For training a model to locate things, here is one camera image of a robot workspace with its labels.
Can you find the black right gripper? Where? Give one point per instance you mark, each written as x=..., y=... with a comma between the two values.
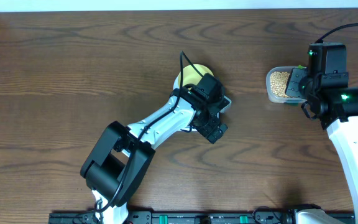
x=291, y=88

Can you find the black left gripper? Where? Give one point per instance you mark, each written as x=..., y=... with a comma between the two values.
x=206, y=132

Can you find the yellow plastic bowl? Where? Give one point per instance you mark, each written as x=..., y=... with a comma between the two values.
x=191, y=76

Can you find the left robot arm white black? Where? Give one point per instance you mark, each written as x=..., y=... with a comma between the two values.
x=118, y=162

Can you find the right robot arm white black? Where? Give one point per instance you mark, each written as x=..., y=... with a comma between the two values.
x=324, y=87

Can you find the pile of soybeans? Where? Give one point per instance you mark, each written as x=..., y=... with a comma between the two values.
x=278, y=83

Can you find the clear plastic bean container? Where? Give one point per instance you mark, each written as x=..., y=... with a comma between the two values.
x=276, y=99

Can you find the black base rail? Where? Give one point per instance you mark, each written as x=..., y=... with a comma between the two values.
x=260, y=215

